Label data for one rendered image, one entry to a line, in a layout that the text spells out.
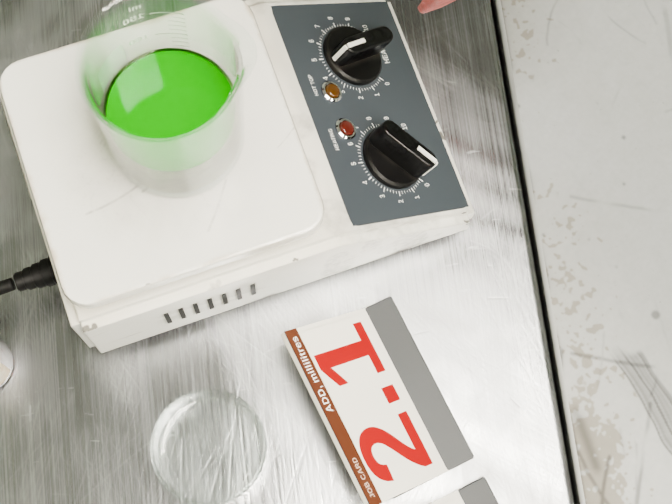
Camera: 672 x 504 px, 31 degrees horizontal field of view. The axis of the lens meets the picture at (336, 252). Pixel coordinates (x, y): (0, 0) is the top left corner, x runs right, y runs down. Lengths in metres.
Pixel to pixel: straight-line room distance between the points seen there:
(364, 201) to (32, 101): 0.16
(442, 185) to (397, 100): 0.05
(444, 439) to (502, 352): 0.05
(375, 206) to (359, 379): 0.08
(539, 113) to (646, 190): 0.07
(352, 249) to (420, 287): 0.06
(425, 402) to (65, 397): 0.18
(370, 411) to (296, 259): 0.08
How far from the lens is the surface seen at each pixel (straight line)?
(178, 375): 0.62
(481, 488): 0.61
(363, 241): 0.57
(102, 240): 0.55
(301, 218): 0.54
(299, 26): 0.61
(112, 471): 0.62
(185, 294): 0.56
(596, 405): 0.63
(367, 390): 0.59
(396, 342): 0.62
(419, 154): 0.58
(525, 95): 0.67
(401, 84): 0.62
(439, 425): 0.61
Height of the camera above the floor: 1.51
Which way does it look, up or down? 75 degrees down
